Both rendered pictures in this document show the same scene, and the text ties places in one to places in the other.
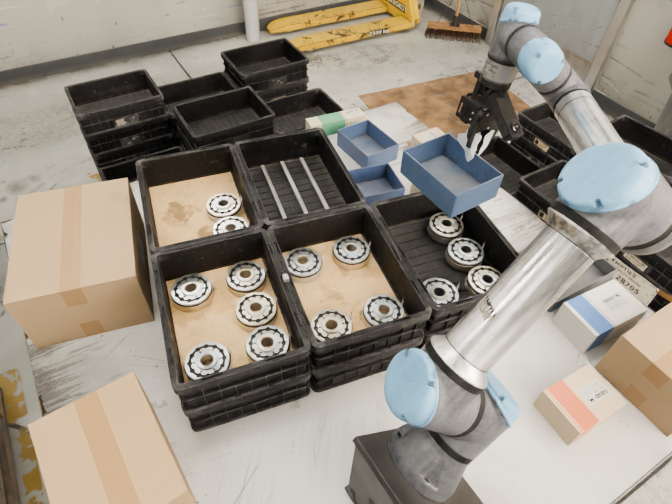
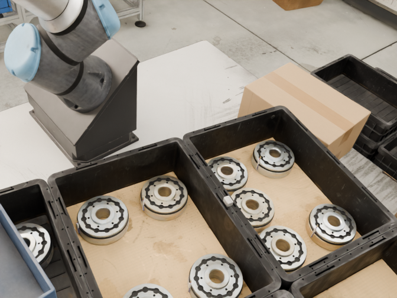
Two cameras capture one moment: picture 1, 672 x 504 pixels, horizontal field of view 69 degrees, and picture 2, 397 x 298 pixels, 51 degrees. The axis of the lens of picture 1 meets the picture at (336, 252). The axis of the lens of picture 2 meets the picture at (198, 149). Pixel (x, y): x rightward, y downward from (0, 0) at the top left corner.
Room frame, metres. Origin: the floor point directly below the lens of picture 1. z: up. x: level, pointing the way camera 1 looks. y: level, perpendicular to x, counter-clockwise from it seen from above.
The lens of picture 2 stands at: (1.23, -0.07, 1.59)
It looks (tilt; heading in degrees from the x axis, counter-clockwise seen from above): 45 degrees down; 167
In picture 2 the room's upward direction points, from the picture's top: 9 degrees clockwise
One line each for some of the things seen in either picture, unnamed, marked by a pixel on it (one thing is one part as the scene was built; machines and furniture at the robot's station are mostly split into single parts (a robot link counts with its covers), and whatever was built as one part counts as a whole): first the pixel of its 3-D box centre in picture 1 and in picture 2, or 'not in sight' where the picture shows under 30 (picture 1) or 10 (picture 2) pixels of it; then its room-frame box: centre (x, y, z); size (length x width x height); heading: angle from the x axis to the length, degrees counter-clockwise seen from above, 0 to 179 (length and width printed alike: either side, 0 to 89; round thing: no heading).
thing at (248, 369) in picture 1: (226, 301); (283, 180); (0.68, 0.25, 0.92); 0.40 x 0.30 x 0.02; 23
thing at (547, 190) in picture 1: (560, 221); not in sight; (1.68, -1.03, 0.31); 0.40 x 0.30 x 0.34; 33
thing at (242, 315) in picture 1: (256, 308); (251, 206); (0.71, 0.19, 0.86); 0.10 x 0.10 x 0.01
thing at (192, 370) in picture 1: (207, 361); (274, 155); (0.55, 0.28, 0.86); 0.10 x 0.10 x 0.01
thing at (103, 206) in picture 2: (383, 309); (103, 214); (0.72, -0.13, 0.86); 0.05 x 0.05 x 0.01
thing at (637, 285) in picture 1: (625, 283); not in sight; (1.24, -1.14, 0.41); 0.31 x 0.02 x 0.16; 33
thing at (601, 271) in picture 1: (559, 268); not in sight; (1.02, -0.70, 0.73); 0.27 x 0.20 x 0.05; 122
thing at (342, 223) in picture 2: (190, 288); (333, 221); (0.76, 0.36, 0.86); 0.05 x 0.05 x 0.01
